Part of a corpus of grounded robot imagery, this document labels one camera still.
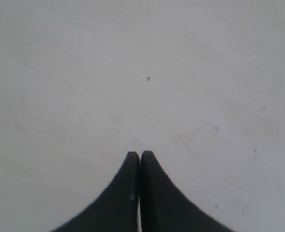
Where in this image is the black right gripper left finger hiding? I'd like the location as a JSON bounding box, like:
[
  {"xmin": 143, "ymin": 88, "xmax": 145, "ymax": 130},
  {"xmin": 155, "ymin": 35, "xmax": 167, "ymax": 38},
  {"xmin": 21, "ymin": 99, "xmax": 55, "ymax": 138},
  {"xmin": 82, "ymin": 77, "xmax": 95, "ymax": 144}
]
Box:
[{"xmin": 54, "ymin": 151, "xmax": 140, "ymax": 232}]

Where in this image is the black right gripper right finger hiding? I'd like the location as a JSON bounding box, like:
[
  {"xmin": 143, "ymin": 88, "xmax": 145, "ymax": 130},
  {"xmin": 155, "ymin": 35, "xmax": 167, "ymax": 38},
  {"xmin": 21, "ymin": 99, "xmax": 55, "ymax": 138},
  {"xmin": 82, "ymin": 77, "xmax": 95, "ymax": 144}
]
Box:
[{"xmin": 140, "ymin": 151, "xmax": 232, "ymax": 232}]

